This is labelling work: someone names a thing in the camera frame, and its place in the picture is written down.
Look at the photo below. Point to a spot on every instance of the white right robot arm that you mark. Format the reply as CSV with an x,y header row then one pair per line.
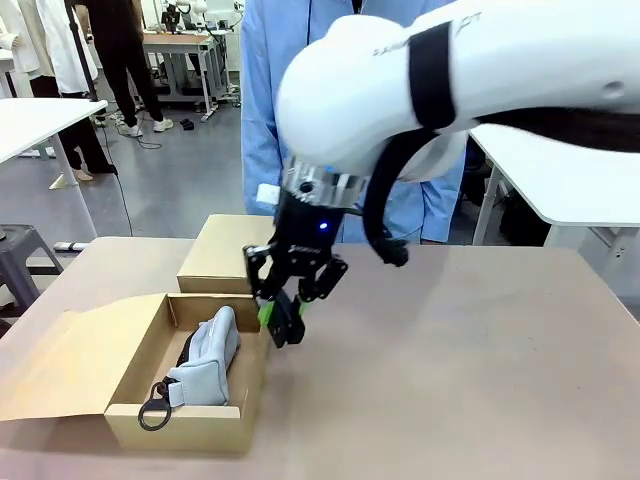
x,y
475,65

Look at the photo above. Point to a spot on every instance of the person in white coat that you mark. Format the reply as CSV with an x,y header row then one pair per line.
x,y
65,50

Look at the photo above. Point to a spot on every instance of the white paper roll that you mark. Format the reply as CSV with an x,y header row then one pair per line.
x,y
72,245

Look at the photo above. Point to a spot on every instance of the person in blue shirt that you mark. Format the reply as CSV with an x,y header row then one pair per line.
x,y
260,100

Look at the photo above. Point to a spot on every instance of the large open cardboard box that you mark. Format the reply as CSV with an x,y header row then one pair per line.
x,y
70,370

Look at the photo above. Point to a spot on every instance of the person in black clothes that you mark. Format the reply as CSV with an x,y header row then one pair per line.
x,y
125,55

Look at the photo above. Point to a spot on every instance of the grey fabric pencil case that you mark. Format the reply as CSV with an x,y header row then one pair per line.
x,y
210,360

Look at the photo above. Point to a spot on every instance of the white table with leg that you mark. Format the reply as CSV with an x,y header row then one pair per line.
x,y
35,120

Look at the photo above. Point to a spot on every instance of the small cardboard box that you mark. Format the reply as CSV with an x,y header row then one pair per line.
x,y
220,250

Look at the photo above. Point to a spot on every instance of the black object on floor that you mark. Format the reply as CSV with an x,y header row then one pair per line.
x,y
187,124

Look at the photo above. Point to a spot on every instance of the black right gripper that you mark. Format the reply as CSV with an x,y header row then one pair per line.
x,y
305,240

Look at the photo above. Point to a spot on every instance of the grey workbench with wooden top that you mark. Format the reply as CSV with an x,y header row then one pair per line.
x,y
185,55

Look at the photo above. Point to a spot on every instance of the white table with frame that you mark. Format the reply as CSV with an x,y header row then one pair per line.
x,y
550,175

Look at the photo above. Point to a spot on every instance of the black tripod pole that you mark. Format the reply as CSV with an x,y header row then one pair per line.
x,y
82,55

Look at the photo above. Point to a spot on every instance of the grey metal stool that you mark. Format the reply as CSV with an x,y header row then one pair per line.
x,y
25,250

